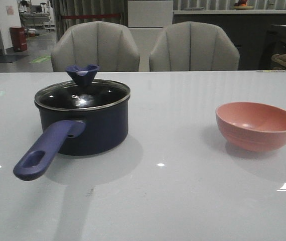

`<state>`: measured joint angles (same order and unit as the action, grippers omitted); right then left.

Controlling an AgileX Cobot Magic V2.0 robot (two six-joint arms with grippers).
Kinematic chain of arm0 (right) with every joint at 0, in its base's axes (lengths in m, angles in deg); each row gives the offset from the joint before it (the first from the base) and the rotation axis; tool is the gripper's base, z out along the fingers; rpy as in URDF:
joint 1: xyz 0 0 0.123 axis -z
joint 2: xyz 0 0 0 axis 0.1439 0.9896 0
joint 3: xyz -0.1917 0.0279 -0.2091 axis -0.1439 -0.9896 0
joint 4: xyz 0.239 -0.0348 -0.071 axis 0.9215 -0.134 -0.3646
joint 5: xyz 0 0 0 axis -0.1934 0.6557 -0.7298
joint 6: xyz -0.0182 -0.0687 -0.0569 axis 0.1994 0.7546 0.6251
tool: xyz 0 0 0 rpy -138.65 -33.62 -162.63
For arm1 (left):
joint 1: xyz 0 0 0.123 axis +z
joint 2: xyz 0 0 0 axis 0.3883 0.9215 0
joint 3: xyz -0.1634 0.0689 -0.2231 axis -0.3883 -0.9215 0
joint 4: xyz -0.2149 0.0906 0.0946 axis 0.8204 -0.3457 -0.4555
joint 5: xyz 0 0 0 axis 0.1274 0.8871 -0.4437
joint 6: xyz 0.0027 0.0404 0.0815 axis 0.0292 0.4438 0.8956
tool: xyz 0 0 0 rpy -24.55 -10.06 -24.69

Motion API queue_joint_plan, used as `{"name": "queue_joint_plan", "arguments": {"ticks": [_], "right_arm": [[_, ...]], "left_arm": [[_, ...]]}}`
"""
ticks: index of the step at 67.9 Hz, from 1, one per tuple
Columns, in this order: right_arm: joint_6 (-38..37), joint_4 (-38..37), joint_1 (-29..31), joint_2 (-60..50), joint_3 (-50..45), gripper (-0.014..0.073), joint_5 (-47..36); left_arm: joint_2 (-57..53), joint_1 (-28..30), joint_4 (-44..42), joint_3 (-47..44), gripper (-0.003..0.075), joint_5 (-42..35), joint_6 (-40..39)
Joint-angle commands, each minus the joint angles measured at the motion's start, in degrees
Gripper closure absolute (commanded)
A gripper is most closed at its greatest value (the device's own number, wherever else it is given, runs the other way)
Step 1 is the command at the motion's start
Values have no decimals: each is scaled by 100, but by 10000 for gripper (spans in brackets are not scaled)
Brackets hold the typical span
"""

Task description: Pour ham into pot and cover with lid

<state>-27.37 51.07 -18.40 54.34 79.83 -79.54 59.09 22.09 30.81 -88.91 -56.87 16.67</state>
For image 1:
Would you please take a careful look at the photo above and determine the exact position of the glass lid with blue knob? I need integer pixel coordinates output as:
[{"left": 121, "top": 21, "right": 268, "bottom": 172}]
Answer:
[{"left": 34, "top": 64, "right": 130, "bottom": 111}]

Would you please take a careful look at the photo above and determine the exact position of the pink plastic bowl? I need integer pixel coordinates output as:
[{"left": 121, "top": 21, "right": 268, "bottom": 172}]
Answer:
[{"left": 215, "top": 102, "right": 286, "bottom": 152}]

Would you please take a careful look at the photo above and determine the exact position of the dark blue saucepan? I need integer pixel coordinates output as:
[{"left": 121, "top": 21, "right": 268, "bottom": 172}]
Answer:
[{"left": 13, "top": 79, "right": 131, "bottom": 181}]

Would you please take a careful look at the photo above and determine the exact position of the left grey upholstered chair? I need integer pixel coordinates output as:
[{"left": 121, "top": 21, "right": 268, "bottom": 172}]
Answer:
[{"left": 51, "top": 21, "right": 140, "bottom": 72}]

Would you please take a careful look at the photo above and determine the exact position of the grey upholstered chair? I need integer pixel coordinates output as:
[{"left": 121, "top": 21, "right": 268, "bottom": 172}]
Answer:
[
  {"left": 149, "top": 21, "right": 240, "bottom": 72},
  {"left": 51, "top": 21, "right": 140, "bottom": 72}
]

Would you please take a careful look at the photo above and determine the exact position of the right grey upholstered chair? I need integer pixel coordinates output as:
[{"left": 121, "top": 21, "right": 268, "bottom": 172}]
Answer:
[{"left": 149, "top": 21, "right": 240, "bottom": 72}]

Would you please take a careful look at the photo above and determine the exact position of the white cabinet block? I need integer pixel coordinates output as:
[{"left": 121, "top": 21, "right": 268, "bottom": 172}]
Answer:
[{"left": 127, "top": 1, "right": 173, "bottom": 28}]

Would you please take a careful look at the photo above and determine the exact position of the dark kitchen counter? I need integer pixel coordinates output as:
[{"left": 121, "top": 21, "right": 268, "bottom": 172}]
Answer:
[{"left": 173, "top": 10, "right": 286, "bottom": 70}]

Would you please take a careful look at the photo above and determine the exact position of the red trash bin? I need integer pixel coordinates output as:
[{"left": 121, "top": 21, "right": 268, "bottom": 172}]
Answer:
[{"left": 10, "top": 26, "right": 27, "bottom": 52}]

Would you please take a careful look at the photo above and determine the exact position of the fruit plate on counter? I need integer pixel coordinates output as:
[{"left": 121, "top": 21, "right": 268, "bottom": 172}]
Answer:
[{"left": 233, "top": 0, "right": 254, "bottom": 10}]

